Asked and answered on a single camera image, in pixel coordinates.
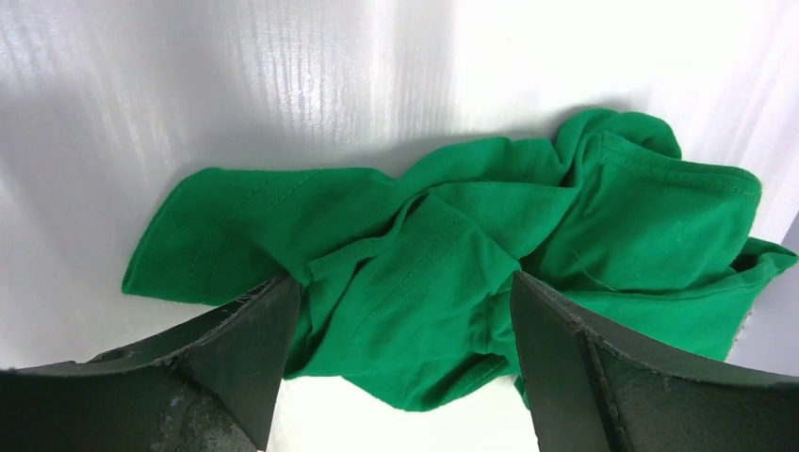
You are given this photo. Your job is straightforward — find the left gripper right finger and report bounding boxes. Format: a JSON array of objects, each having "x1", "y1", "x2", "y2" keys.
[{"x1": 510, "y1": 272, "x2": 798, "y2": 451}]

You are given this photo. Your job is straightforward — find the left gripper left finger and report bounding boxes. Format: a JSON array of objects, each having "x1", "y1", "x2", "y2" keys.
[{"x1": 1, "y1": 276, "x2": 301, "y2": 451}]

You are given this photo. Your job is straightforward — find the green t shirt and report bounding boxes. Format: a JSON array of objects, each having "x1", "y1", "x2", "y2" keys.
[{"x1": 122, "y1": 109, "x2": 798, "y2": 412}]

